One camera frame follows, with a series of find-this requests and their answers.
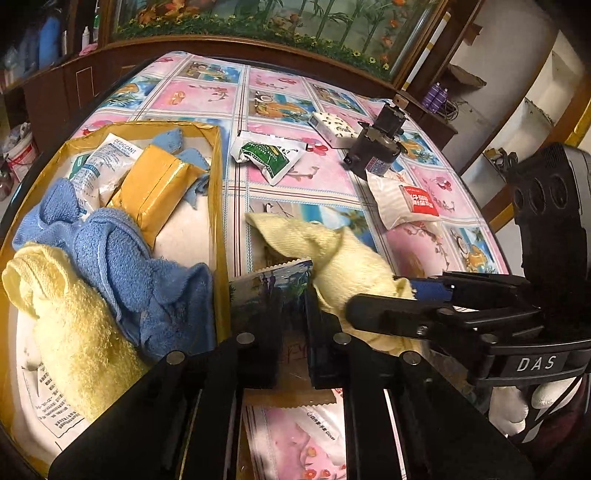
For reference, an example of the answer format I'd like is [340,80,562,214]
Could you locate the small light blue cloth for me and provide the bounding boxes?
[151,128,214,209]

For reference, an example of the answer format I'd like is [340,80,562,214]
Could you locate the colourful foil packet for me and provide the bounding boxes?
[228,259,315,324]

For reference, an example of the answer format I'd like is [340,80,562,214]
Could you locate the blue towel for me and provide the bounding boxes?
[13,178,218,361]

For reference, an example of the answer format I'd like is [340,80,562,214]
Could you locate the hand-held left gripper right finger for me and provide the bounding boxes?
[305,293,525,480]

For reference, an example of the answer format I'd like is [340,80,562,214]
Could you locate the pink printed packet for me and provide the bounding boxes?
[244,392,348,480]

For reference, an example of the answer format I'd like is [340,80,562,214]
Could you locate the dark snack packet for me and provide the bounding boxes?
[244,323,343,408]

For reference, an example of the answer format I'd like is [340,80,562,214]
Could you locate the white paper roll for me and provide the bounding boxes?
[405,11,452,92]

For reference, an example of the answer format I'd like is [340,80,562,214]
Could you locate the green and white packet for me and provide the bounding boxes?
[230,130,304,186]

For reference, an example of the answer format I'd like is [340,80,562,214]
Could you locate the yellow taped cardboard box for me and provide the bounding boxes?
[0,120,232,469]

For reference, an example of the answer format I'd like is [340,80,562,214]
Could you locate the white plastic bucket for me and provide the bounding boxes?
[4,133,41,184]

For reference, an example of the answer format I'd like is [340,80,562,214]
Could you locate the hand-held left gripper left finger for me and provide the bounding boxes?
[48,286,283,480]

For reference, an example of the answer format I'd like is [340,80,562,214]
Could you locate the white desiccant packet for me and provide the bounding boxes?
[68,133,145,223]

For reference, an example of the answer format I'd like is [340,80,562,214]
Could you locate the white dotted tissue pack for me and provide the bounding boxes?
[308,111,359,149]

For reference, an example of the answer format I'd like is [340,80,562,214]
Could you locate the yellow plastic packet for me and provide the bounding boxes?
[111,145,209,251]

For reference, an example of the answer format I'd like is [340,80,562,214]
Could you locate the flower painted glass panel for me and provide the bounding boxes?
[111,0,446,85]

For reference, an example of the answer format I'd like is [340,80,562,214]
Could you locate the yellow towel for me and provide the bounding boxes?
[2,242,151,422]
[246,212,428,357]

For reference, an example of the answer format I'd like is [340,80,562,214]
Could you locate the blue water bottle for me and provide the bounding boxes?
[39,16,66,66]

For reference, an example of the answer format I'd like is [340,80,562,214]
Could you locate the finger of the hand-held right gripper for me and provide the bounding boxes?
[346,293,546,344]
[406,271,539,309]

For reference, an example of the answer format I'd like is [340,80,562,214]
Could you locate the red and white packet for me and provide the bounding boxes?
[366,168,443,230]

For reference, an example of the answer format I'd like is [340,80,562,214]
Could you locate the black clamp with wooden knob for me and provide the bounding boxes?
[343,95,411,177]

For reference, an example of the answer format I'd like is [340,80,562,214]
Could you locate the brown cardboard piece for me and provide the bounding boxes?
[449,64,487,89]

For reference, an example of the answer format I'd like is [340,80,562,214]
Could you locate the person's right hand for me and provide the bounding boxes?
[489,378,575,437]

